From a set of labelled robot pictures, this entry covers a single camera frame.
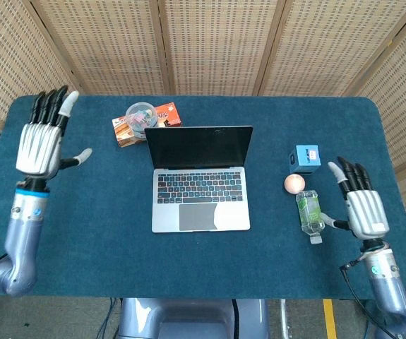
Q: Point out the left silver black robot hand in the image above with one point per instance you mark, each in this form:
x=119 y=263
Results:
x=40 y=148

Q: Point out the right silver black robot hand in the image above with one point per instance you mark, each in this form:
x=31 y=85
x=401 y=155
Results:
x=366 y=212

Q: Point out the silver grey laptop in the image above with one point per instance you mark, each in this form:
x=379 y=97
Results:
x=202 y=197

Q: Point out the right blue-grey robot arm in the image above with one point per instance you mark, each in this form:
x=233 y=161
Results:
x=386 y=282

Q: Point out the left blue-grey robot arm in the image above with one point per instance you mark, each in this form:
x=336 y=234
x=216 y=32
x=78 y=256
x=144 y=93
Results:
x=22 y=240

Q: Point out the woven rattan wall panels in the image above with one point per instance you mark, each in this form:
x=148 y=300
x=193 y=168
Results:
x=220 y=46

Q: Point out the clear bottle with green label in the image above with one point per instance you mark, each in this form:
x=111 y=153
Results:
x=308 y=212

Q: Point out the peach coloured ball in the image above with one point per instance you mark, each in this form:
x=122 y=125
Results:
x=294 y=183

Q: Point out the light blue cube box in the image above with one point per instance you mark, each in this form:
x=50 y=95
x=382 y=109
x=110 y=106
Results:
x=306 y=159

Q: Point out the teal table cloth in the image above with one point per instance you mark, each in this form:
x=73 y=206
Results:
x=100 y=212

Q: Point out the clear plastic jar of clips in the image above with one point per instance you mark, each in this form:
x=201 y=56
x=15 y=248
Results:
x=141 y=118

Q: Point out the yellow floor tape strip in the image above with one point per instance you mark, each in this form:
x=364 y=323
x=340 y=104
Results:
x=329 y=318

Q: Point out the orange snack carton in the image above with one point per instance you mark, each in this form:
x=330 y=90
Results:
x=169 y=114

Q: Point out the silver table leg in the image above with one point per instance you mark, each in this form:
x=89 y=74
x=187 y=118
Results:
x=284 y=318

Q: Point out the blue-grey robot torso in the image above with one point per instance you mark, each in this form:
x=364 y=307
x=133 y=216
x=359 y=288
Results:
x=188 y=318

